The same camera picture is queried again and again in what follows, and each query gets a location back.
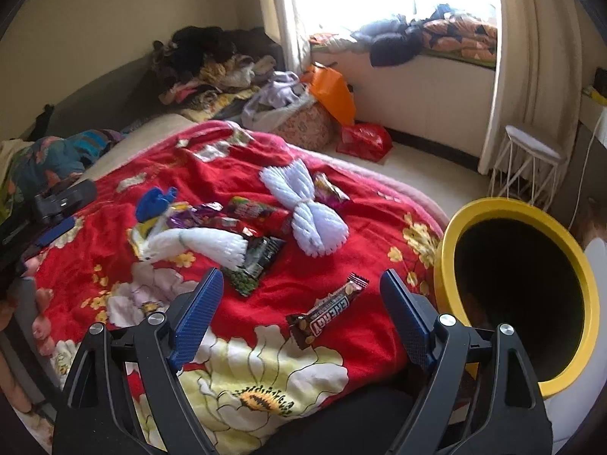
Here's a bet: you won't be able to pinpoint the white wire stool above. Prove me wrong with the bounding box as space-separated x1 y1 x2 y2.
488 124 567 212

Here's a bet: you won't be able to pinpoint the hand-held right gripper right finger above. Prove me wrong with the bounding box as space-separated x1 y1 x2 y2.
379 268 555 455

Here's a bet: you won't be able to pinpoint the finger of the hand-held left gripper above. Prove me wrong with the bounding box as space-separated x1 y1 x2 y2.
19 215 77 259
31 179 98 224

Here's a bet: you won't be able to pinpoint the red floral blanket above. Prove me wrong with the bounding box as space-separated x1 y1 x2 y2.
19 121 451 455

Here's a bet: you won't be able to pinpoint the orange patterned quilt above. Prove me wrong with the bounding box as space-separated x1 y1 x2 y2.
422 14 498 62

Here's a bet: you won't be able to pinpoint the red plastic bag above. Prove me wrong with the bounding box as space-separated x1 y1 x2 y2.
337 123 394 161

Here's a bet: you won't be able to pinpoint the crumpled blue cloth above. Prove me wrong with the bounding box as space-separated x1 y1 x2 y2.
137 186 178 221

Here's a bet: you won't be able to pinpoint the cream curtain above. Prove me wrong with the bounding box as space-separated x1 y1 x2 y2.
476 0 596 176
256 0 314 77

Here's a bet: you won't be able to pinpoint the colourful snack packet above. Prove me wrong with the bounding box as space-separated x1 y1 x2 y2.
223 196 280 219

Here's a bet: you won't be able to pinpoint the yellow white wrapper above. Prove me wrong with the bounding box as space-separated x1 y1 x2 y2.
129 220 164 261

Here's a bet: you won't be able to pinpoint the red snack wrapper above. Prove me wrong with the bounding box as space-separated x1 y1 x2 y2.
204 217 266 240

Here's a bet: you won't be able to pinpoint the pile of clothes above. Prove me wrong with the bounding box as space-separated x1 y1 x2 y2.
152 26 285 110

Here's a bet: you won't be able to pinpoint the orange bag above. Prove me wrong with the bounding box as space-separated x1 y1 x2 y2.
303 64 356 126

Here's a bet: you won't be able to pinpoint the purple snack wrapper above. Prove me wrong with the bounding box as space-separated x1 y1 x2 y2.
310 172 351 209

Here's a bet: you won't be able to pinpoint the person's left hand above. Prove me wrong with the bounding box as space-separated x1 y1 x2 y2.
26 287 55 356

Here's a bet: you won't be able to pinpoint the white foam net sleeve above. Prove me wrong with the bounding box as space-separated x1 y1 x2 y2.
137 225 250 268
260 158 349 257

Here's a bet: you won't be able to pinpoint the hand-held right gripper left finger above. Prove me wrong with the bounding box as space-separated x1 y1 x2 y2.
52 267 225 455

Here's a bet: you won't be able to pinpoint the beige bed mattress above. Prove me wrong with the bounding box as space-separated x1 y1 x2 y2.
76 114 202 185

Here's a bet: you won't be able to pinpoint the dark clothes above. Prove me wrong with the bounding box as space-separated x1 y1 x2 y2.
353 16 425 67

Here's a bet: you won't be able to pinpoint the lavender clothing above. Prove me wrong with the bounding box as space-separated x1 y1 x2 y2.
242 71 316 131

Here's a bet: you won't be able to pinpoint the white cable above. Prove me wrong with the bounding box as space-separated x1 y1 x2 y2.
569 109 607 228

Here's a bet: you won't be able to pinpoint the brown chocolate bar wrapper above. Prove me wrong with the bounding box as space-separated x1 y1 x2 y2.
286 272 370 350

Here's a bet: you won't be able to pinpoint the person's left forearm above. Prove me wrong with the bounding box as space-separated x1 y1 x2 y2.
0 336 31 415

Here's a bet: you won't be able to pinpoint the purple foil wrapper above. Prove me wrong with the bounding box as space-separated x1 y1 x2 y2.
164 200 223 229

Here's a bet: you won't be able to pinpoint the yellow trash bin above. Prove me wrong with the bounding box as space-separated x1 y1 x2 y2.
434 198 601 400

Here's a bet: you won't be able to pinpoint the green black snack packet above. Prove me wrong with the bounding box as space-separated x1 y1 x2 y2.
222 236 286 298

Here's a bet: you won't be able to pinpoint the teal floral blanket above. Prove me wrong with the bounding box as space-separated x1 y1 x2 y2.
0 129 126 219

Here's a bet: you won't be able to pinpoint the floral patterned box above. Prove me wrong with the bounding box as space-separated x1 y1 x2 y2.
272 104 340 152

